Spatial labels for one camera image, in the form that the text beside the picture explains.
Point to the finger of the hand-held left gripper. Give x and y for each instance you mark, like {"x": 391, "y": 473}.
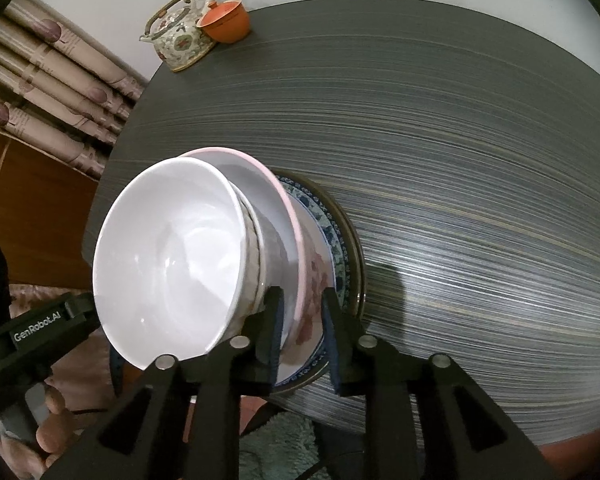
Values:
{"x": 116, "y": 367}
{"x": 82, "y": 307}

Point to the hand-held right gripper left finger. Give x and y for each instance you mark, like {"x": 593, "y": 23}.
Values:
{"x": 275, "y": 330}

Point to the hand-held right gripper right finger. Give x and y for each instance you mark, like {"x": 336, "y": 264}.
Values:
{"x": 332, "y": 340}

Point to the large blue floral plate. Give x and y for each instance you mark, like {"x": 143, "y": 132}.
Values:
{"x": 360, "y": 280}

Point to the white plate with pink flowers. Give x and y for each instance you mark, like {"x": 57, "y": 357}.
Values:
{"x": 317, "y": 270}

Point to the small blue floral plate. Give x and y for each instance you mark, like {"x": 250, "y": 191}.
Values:
{"x": 336, "y": 240}

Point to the small white bowl blue base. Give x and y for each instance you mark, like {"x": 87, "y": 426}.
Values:
{"x": 170, "y": 250}

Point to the large pink bowl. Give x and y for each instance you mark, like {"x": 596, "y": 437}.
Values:
{"x": 275, "y": 220}

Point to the person's left hand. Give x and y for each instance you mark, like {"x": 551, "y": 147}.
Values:
{"x": 50, "y": 412}

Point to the green fluffy cloth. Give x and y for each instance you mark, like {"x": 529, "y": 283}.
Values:
{"x": 280, "y": 445}

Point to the brown wooden furniture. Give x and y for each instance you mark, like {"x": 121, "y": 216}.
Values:
{"x": 40, "y": 200}

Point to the beige patterned curtain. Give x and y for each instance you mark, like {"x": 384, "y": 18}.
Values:
{"x": 55, "y": 85}

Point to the floral ceramic teapot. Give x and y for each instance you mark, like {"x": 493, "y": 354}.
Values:
{"x": 180, "y": 40}

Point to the orange cup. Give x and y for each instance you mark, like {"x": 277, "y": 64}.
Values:
{"x": 225, "y": 25}

